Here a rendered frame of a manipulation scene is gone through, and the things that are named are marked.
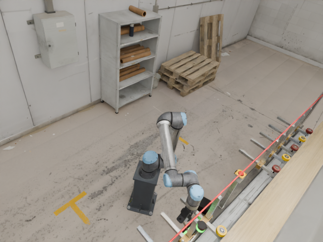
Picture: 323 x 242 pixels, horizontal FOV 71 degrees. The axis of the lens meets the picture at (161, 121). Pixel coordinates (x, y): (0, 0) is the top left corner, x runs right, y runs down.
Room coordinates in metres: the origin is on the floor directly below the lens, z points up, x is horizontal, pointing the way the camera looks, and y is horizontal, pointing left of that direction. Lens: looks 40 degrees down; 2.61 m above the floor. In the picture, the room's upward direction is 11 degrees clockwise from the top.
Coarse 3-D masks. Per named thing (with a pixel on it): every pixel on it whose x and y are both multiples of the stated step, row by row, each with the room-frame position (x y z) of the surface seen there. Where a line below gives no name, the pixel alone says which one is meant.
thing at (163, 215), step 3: (162, 213) 0.94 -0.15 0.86; (162, 216) 0.92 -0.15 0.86; (165, 216) 0.92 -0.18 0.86; (165, 219) 0.90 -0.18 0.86; (168, 219) 0.90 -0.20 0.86; (168, 222) 0.88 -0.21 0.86; (171, 222) 0.88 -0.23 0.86; (171, 225) 0.86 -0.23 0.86; (174, 225) 0.86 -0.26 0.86; (174, 228) 0.84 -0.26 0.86; (177, 228) 0.84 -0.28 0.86; (174, 231) 0.83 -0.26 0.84; (177, 231) 0.82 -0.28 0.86; (180, 234) 0.80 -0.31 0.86; (183, 234) 0.81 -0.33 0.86; (180, 237) 0.79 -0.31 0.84
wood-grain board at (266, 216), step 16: (320, 128) 2.50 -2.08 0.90; (304, 144) 2.11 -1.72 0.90; (320, 144) 2.17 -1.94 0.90; (304, 160) 1.83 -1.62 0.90; (320, 160) 1.88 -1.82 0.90; (288, 176) 1.56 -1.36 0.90; (304, 176) 1.60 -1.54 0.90; (272, 192) 1.33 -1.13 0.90; (288, 192) 1.36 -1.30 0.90; (304, 192) 1.40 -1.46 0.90; (256, 208) 1.12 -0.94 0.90; (272, 208) 1.15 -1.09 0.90; (288, 208) 1.18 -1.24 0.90; (240, 224) 0.95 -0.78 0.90; (256, 224) 0.98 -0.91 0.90; (272, 224) 1.00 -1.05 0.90; (224, 240) 0.80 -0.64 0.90; (240, 240) 0.83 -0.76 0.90; (256, 240) 0.85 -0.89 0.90; (272, 240) 0.87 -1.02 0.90
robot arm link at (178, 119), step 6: (174, 114) 1.50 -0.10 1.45; (180, 114) 1.51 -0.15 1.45; (174, 120) 1.46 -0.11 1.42; (180, 120) 1.47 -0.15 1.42; (186, 120) 1.49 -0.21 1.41; (174, 126) 1.47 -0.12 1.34; (180, 126) 1.47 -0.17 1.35; (174, 132) 1.47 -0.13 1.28; (180, 132) 1.50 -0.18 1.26; (174, 138) 1.48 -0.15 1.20; (174, 144) 1.49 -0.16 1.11; (174, 150) 1.51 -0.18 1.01; (174, 156) 1.55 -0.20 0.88; (162, 162) 1.49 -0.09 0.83; (162, 168) 1.48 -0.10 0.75
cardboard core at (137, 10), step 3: (129, 6) 3.71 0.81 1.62; (132, 6) 3.70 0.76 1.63; (129, 9) 3.70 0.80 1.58; (132, 9) 3.66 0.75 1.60; (135, 9) 3.63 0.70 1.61; (138, 9) 3.61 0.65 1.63; (135, 12) 3.63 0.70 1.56; (138, 12) 3.58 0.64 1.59; (141, 12) 3.55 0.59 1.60; (144, 12) 3.61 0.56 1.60; (141, 15) 3.56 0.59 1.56; (144, 15) 3.58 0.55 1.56
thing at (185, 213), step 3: (186, 207) 0.84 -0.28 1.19; (183, 210) 0.82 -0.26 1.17; (186, 210) 0.82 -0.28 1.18; (189, 210) 0.82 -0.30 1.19; (180, 213) 0.81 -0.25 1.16; (183, 213) 0.81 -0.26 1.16; (186, 213) 0.81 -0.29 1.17; (189, 213) 0.81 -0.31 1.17; (180, 216) 0.79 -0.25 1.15; (183, 216) 0.79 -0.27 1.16; (186, 216) 0.79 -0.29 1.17; (177, 219) 0.77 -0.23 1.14; (180, 219) 0.77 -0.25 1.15; (183, 219) 0.77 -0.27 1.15; (180, 222) 0.75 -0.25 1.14
